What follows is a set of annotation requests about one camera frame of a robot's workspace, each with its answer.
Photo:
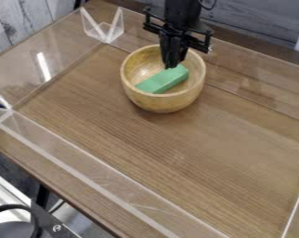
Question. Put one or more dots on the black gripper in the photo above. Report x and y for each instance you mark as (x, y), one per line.
(177, 24)

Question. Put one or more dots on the green rectangular block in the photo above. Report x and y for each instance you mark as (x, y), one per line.
(164, 80)

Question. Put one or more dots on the brown wooden bowl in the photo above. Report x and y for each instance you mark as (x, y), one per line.
(143, 64)

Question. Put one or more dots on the black table leg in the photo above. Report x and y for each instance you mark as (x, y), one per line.
(43, 196)

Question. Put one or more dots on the black metal clamp plate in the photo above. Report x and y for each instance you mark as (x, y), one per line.
(52, 228)

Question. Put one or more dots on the clear acrylic corner bracket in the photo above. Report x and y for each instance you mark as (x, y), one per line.
(104, 32)

